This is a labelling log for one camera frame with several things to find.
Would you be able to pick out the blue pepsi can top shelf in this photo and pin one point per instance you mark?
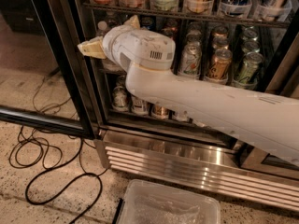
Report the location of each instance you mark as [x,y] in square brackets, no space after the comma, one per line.
[234,8]

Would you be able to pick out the striped can top shelf right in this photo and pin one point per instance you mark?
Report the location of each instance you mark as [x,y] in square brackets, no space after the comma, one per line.
[272,10]

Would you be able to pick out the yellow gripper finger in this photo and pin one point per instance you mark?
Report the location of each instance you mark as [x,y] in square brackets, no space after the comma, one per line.
[133,21]
[93,48]

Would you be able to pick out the red drink bottle white cap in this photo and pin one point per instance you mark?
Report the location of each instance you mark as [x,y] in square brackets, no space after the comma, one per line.
[180,116]

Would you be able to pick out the gold can middle shelf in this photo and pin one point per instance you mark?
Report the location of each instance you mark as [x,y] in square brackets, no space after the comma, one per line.
[219,64]

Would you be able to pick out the stainless steel fridge grille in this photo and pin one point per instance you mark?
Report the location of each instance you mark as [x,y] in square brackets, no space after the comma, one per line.
[201,168]

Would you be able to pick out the white capped juice bottle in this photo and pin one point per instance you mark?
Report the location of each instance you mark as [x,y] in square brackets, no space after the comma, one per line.
[139,106]

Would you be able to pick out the white green can middle shelf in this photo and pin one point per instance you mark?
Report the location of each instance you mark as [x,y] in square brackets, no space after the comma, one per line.
[190,61]

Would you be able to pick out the clear water bottle middle shelf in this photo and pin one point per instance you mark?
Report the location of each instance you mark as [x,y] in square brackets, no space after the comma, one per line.
[102,29]

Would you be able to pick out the open glass fridge door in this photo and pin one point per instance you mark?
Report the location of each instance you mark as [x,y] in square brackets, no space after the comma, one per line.
[45,81]

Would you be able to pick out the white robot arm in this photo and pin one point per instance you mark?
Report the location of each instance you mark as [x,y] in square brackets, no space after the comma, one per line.
[263,120]

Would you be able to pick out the clear plastic bin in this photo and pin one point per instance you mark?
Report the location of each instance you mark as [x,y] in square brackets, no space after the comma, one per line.
[146,202]

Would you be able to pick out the top wire fridge shelf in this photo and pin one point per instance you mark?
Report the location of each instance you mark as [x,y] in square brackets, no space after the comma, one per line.
[189,16]

